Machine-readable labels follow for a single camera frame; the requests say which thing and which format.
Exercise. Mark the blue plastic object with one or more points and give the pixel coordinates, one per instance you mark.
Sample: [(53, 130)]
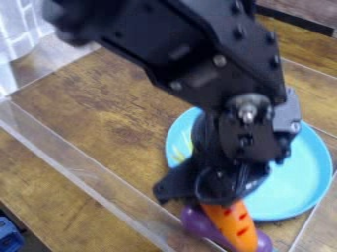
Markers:
[(10, 238)]

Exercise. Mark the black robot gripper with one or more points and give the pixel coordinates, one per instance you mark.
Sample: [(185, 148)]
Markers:
[(235, 144)]

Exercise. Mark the purple toy eggplant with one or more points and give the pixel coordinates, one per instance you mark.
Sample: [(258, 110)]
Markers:
[(202, 223)]

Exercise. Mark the dark baseboard strip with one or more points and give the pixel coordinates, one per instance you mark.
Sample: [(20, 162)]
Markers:
[(292, 20)]

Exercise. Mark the orange toy carrot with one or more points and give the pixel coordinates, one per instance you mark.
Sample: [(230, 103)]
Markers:
[(232, 226)]

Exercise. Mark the blue round plastic tray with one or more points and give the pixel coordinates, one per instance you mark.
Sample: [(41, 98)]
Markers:
[(298, 182)]

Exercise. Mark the white checkered curtain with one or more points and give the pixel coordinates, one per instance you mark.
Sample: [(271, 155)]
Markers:
[(22, 28)]

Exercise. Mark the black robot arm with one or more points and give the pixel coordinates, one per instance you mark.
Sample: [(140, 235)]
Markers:
[(207, 53)]

